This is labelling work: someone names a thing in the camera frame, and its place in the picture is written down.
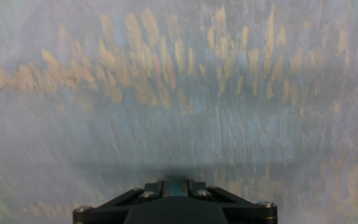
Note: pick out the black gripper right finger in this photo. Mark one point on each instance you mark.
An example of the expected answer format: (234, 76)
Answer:
(244, 210)

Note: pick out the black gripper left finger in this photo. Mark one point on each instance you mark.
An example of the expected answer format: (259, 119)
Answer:
(110, 210)

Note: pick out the blue pipette tip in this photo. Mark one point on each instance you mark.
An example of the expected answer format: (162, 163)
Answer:
(174, 188)

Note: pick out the light blue stained cloth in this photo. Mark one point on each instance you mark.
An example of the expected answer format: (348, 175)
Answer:
(166, 93)

